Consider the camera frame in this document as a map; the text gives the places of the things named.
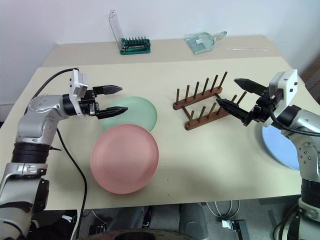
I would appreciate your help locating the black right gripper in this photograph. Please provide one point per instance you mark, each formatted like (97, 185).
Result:
(263, 107)

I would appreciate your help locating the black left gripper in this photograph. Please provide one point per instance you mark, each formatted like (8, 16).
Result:
(88, 105)

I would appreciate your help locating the green plate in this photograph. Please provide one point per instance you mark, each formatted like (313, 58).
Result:
(137, 110)

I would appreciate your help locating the red plate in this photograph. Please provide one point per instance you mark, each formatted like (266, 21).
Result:
(125, 160)

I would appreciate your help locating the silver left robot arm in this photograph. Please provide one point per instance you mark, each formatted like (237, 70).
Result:
(37, 120)

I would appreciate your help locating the wooden dish rack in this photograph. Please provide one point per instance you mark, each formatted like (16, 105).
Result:
(197, 97)

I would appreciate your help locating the blue plate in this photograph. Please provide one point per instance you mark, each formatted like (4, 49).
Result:
(275, 145)

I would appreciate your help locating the green screwdriver bit case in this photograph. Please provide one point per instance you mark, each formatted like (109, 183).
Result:
(135, 46)

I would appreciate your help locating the clear green dustpan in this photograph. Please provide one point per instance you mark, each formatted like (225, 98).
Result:
(200, 42)

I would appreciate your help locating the black box white label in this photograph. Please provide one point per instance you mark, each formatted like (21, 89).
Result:
(237, 228)

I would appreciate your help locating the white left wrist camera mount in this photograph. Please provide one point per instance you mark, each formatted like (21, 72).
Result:
(77, 85)

